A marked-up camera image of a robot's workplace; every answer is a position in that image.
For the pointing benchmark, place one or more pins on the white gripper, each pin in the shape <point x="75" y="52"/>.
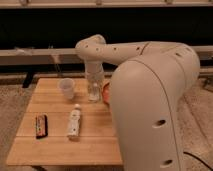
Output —
<point x="95" y="75"/>

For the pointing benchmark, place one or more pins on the white sponge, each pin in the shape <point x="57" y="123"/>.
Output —
<point x="95" y="92"/>

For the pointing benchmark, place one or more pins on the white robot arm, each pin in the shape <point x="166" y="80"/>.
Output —
<point x="145" y="88"/>

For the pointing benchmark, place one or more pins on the white ceramic cup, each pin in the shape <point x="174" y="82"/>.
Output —
<point x="66" y="86"/>

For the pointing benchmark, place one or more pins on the orange bowl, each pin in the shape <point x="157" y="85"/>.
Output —
<point x="105" y="93"/>

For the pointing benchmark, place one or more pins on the white plastic bottle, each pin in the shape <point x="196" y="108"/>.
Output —
<point x="73" y="128"/>

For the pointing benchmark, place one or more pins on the wooden table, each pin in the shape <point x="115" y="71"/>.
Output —
<point x="96" y="144"/>

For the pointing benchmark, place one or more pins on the dark snack bar packet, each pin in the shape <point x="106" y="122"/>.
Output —
<point x="41" y="126"/>

